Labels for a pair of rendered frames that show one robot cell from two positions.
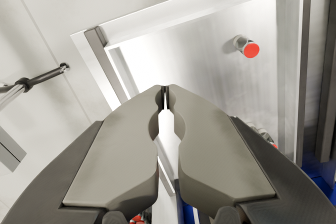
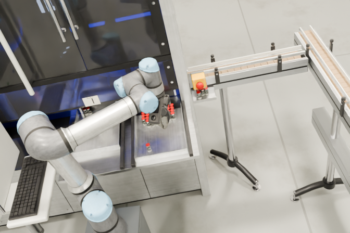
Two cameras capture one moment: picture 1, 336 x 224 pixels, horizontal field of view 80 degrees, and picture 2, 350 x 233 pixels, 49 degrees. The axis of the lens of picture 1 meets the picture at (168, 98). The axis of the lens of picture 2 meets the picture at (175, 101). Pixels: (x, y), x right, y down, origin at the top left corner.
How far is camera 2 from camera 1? 1.63 m
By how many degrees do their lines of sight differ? 22
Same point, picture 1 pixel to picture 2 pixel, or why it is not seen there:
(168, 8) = (169, 159)
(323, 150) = not seen: hidden behind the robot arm
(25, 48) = (327, 217)
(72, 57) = (285, 205)
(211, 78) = (160, 141)
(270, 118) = (141, 128)
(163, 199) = (186, 99)
